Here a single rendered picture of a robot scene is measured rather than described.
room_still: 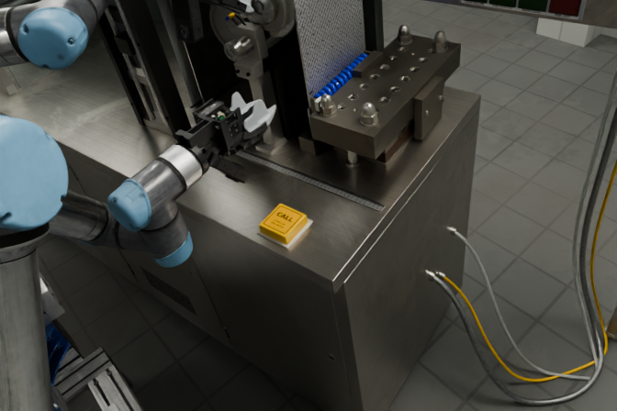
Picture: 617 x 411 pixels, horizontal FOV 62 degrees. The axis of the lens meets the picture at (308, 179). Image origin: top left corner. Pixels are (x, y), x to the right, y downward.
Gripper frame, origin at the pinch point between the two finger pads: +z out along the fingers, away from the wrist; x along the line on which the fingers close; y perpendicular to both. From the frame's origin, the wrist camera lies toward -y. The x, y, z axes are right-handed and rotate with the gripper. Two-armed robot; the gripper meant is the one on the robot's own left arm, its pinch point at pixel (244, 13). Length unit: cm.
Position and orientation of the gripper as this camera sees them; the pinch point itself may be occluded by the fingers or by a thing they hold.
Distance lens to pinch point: 107.1
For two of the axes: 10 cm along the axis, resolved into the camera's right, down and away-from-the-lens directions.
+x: -8.0, -3.1, 5.2
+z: 5.4, 0.0, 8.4
